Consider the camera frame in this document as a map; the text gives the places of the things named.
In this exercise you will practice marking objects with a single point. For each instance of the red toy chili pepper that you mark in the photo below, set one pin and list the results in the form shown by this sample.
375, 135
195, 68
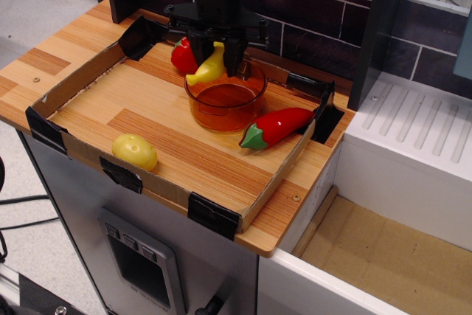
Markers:
272, 127

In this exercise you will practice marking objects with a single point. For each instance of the yellow toy potato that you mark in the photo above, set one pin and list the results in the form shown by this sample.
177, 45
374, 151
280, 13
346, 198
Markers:
135, 150

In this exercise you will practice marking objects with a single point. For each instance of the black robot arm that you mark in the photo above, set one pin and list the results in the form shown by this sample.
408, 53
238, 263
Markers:
205, 22

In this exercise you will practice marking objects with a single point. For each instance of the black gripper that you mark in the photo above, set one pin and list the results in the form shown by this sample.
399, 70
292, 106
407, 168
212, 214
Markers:
221, 20

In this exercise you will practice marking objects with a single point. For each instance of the transparent orange plastic pot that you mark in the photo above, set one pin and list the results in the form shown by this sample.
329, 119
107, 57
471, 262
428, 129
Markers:
229, 103

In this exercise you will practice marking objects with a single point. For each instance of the cardboard fence with black tape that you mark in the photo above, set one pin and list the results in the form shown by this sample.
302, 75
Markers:
131, 87

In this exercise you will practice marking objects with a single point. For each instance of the yellow plastic banana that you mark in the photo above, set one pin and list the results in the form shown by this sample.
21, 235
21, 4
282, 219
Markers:
211, 69

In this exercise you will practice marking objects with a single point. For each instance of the white toy sink unit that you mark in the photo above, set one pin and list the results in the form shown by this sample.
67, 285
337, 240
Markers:
387, 229

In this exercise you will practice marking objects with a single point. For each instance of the grey toy dishwasher panel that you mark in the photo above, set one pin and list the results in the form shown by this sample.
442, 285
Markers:
146, 265

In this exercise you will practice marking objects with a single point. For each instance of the dark grey vertical post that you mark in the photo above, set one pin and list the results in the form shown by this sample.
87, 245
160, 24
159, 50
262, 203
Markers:
375, 44

